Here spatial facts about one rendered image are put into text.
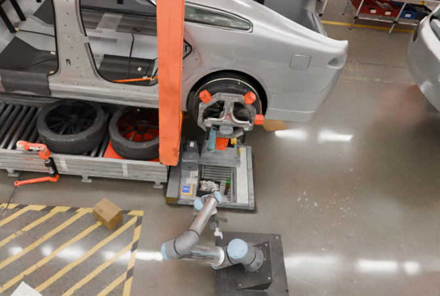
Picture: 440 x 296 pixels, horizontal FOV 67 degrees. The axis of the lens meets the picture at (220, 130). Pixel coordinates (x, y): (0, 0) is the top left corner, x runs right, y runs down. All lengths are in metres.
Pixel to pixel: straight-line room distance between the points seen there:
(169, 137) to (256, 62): 1.00
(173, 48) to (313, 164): 2.53
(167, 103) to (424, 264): 2.99
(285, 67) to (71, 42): 1.87
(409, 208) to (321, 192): 1.01
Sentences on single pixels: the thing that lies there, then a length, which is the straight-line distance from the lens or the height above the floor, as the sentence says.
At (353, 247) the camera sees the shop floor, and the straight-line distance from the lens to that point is 3.82.
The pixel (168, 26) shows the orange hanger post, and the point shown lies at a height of 1.97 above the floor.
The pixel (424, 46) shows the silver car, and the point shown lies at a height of 1.20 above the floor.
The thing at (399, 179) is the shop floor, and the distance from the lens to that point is 4.65.
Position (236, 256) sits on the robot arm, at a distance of 2.71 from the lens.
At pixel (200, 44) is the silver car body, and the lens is 2.91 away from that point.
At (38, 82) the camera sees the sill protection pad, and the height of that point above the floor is 0.92.
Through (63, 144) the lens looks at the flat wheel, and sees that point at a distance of 3.62.
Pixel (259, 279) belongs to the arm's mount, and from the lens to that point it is 2.86.
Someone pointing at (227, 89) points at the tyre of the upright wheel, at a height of 1.15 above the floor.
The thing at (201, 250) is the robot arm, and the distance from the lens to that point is 2.58.
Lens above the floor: 3.08
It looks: 46 degrees down
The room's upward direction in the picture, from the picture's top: 10 degrees clockwise
